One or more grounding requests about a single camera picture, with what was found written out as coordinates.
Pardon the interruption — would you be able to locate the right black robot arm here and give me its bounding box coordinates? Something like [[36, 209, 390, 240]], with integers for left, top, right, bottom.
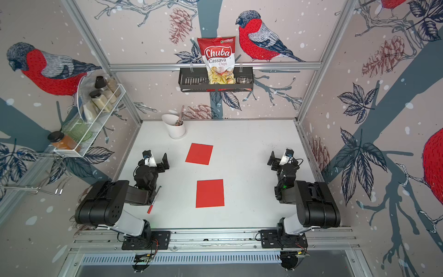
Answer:
[[267, 148, 341, 248]]

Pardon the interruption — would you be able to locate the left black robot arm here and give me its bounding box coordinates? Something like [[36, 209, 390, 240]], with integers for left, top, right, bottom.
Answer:
[[75, 150, 170, 244]]

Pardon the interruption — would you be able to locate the red marker pen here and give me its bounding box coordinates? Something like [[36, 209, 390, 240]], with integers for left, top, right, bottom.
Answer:
[[147, 186, 162, 214]]

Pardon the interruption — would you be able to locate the white utensil cup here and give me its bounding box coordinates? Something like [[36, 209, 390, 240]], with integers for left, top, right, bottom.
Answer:
[[162, 114, 187, 139]]

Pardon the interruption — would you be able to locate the green contents glass jar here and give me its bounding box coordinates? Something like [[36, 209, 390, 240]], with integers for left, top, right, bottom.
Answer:
[[61, 118, 92, 143]]

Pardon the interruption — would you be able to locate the black-lid spice jar lower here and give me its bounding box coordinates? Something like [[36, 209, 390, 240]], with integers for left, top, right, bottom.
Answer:
[[90, 90, 113, 113]]

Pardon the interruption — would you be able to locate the black-lid spice jar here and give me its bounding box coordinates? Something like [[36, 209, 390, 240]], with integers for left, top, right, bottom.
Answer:
[[90, 90, 113, 113], [95, 76, 121, 99]]

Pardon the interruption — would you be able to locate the orange spice jar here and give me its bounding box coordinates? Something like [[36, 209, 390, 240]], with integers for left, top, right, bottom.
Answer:
[[47, 131, 81, 152]]

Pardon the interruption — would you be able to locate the black-lid spice jar upper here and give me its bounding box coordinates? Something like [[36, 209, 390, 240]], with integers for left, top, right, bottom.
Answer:
[[95, 76, 121, 99]]

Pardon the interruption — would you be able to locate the Chuba cassava chips bag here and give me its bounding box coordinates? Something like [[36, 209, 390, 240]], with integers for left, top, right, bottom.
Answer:
[[197, 37, 236, 85]]

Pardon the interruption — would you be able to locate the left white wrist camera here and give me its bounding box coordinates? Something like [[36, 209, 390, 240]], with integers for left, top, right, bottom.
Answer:
[[143, 150, 157, 167]]

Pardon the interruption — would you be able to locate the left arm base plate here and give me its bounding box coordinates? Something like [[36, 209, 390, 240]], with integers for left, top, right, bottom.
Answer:
[[121, 231, 171, 251]]

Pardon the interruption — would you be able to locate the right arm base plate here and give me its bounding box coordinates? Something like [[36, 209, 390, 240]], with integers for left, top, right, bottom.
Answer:
[[258, 229, 308, 249]]

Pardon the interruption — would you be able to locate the black wire wall basket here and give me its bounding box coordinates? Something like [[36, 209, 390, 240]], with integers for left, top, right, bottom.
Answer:
[[178, 67, 254, 92]]

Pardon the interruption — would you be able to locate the aluminium mounting rail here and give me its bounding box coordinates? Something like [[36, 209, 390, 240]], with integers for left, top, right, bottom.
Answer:
[[59, 227, 372, 277]]

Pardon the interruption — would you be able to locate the white wire spice rack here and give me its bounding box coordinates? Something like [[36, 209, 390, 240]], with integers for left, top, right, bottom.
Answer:
[[55, 70, 126, 158]]

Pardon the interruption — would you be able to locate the chrome wire hook rack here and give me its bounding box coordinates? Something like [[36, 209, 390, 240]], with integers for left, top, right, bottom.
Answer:
[[1, 149, 72, 196]]

